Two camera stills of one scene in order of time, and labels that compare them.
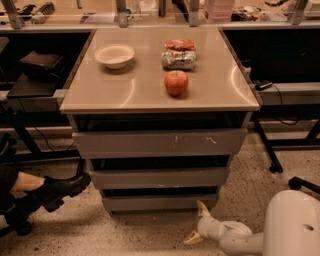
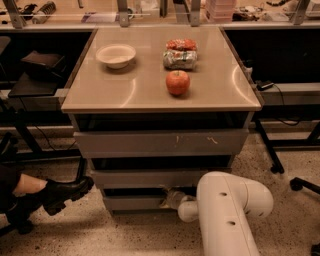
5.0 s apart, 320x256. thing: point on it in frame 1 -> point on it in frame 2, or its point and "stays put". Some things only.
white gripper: (207, 227) -> (175, 197)
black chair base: (296, 183) stays put
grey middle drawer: (161, 178) stays put
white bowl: (114, 56) stays put
